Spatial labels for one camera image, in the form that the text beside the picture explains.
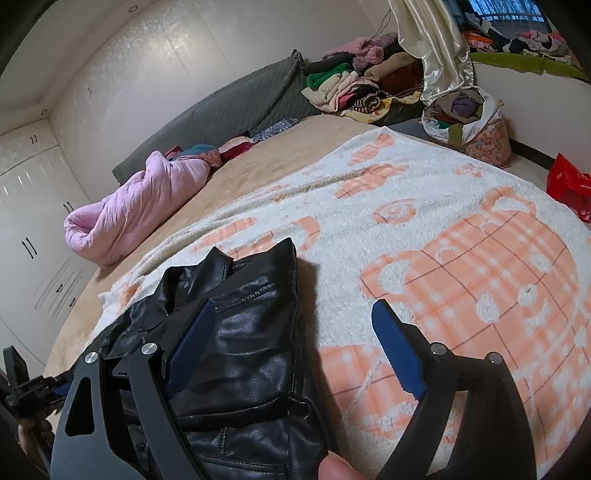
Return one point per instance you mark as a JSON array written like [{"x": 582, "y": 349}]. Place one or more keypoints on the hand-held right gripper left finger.
[{"x": 190, "y": 350}]

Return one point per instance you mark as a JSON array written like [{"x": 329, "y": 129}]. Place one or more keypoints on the black leather jacket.
[{"x": 249, "y": 323}]

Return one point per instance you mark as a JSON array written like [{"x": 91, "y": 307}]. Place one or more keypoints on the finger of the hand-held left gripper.
[{"x": 46, "y": 385}]

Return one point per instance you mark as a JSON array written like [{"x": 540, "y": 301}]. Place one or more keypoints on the bed with tan sheet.
[{"x": 258, "y": 175}]

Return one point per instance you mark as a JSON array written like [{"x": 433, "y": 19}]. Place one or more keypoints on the window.
[{"x": 503, "y": 10}]

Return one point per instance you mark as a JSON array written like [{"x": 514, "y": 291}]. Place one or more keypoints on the colourful folded bedding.
[{"x": 203, "y": 150}]

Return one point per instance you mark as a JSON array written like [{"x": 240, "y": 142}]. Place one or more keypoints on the person's left hand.
[{"x": 37, "y": 434}]

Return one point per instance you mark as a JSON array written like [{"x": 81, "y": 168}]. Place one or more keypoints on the grey padded headboard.
[{"x": 221, "y": 106}]

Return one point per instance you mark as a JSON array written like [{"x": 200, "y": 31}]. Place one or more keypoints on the green ledge mat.
[{"x": 531, "y": 67}]

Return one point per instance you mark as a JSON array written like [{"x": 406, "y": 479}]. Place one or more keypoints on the clothes heap on window ledge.
[{"x": 521, "y": 44}]

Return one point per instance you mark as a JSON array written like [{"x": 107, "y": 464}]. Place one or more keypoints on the pile of folded clothes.
[{"x": 360, "y": 78}]

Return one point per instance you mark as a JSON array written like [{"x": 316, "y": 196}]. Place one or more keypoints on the floral bag of clothes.
[{"x": 485, "y": 134}]

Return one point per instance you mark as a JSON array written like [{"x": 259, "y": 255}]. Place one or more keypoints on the pink quilt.
[{"x": 129, "y": 212}]

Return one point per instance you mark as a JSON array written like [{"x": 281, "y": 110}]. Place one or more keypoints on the person's right hand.
[{"x": 340, "y": 467}]

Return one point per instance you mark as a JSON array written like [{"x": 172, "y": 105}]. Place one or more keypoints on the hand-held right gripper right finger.
[{"x": 399, "y": 355}]

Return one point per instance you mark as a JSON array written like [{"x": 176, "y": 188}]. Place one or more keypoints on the cream satin curtain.
[{"x": 438, "y": 46}]

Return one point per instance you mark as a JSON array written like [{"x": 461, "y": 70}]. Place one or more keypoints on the blue patterned cloth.
[{"x": 274, "y": 129}]

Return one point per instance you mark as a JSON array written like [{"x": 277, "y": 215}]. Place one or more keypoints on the white wardrobe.
[{"x": 32, "y": 217}]

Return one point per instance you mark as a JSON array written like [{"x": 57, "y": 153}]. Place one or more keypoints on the white orange printed blanket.
[{"x": 415, "y": 207}]

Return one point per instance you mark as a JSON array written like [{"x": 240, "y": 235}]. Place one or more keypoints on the red plastic bag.
[{"x": 570, "y": 182}]

